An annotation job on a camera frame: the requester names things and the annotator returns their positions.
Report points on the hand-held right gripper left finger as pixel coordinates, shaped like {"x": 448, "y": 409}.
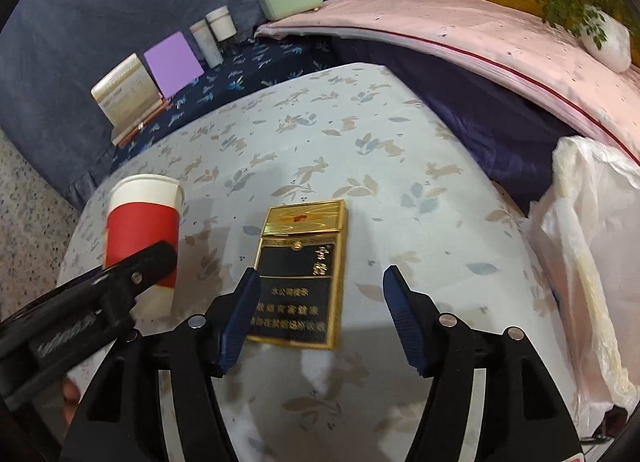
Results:
{"x": 240, "y": 322}

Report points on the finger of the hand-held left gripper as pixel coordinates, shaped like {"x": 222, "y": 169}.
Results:
{"x": 150, "y": 264}

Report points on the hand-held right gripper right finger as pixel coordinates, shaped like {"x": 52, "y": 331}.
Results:
{"x": 402, "y": 322}

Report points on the red and white paper cup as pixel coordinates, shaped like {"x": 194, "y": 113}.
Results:
{"x": 142, "y": 222}

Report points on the black and gold cigarette box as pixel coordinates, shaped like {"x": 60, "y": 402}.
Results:
{"x": 295, "y": 287}

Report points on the white plastic bag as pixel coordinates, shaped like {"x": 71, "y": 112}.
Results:
{"x": 590, "y": 252}

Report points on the person's left hand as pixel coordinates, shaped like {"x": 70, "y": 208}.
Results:
{"x": 71, "y": 399}

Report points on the red pen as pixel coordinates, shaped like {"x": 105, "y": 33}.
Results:
{"x": 145, "y": 123}

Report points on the cream and gold box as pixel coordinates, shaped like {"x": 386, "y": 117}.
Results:
{"x": 125, "y": 94}

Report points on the pale floral tablecloth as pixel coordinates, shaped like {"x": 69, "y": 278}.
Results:
{"x": 400, "y": 142}

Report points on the purple card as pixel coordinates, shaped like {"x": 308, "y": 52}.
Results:
{"x": 172, "y": 64}

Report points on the navy floral cloth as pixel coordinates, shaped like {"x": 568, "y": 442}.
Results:
{"x": 250, "y": 67}

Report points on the dark purple cloth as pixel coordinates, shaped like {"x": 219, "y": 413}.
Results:
{"x": 450, "y": 102}

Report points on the white tube bottle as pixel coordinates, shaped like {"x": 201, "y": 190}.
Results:
{"x": 207, "y": 44}

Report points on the white jar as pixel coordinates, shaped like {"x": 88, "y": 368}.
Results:
{"x": 221, "y": 24}

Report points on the pink cloth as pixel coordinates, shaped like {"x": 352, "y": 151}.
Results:
{"x": 475, "y": 37}

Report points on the pale green box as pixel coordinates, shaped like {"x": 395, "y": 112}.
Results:
{"x": 292, "y": 2}

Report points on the white plant pot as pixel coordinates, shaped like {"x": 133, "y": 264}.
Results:
{"x": 612, "y": 44}

